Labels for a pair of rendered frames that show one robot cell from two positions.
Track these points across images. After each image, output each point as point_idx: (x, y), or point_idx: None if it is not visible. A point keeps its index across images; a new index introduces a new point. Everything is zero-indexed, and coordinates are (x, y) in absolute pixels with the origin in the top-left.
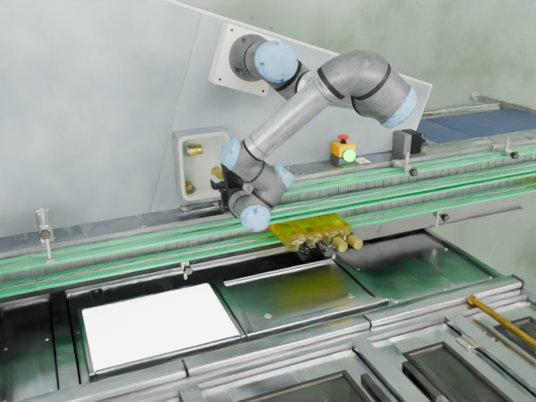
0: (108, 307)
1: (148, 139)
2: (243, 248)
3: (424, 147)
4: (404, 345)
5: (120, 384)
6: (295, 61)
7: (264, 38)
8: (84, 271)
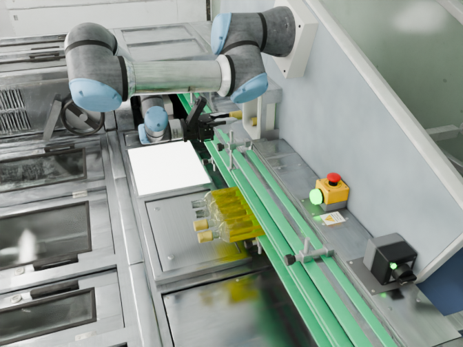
0: (189, 147)
1: None
2: (226, 181)
3: (417, 298)
4: (103, 290)
5: (114, 158)
6: (222, 38)
7: (280, 14)
8: None
